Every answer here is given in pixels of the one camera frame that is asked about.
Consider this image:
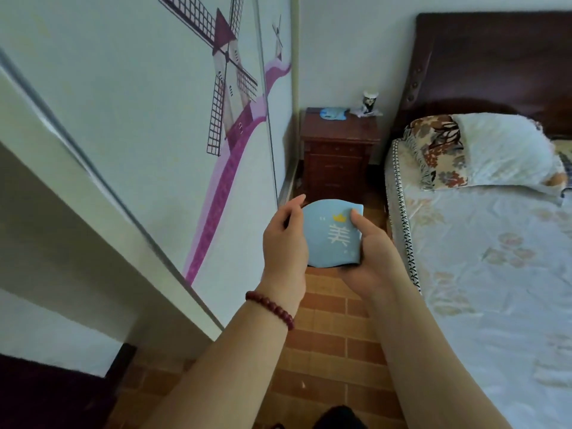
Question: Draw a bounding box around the person's right hand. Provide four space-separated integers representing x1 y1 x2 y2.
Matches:
335 207 410 303

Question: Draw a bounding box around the person's left hand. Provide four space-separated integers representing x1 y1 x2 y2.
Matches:
259 194 310 316

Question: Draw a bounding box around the light blue eye mask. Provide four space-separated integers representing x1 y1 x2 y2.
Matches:
300 198 363 269

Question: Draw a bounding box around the person's right forearm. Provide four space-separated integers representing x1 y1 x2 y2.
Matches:
364 281 512 429

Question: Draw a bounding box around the person's left forearm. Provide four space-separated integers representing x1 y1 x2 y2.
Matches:
142 303 294 429

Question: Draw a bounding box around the dark wooden nightstand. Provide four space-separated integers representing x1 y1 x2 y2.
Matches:
300 107 381 206

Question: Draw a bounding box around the person's dark trouser leg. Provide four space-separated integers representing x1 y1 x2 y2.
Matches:
312 405 367 429

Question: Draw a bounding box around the white quilted mattress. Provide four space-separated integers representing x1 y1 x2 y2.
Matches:
384 138 572 429

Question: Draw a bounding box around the paper drink cup with straw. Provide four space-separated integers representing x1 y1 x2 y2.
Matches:
360 89 381 116

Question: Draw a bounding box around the floral pillow with white towel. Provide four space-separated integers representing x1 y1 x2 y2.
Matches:
403 112 568 206

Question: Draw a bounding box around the dark wooden headboard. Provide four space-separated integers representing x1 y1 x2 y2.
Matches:
391 12 572 139

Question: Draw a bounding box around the white sliding door wardrobe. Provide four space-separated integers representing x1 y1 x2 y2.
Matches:
0 0 300 340

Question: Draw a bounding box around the dark wooden door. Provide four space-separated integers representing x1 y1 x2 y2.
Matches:
0 343 137 429

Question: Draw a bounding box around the red bead bracelet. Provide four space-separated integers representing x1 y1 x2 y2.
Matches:
244 290 296 332

